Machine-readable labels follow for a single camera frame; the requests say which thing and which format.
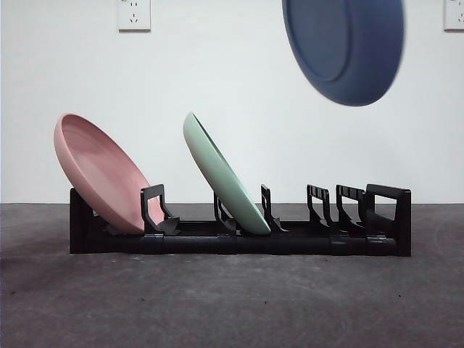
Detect green round plate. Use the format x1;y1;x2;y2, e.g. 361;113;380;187
182;111;272;235

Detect pink round plate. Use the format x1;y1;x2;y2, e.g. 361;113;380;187
53;112;167;235

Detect blue round plate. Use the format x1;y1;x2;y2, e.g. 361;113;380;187
281;0;405;107

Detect black plastic dish rack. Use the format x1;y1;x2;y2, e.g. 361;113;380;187
68;183;413;257

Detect white wall socket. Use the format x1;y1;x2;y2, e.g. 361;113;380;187
444;0;464;31
117;0;152;32

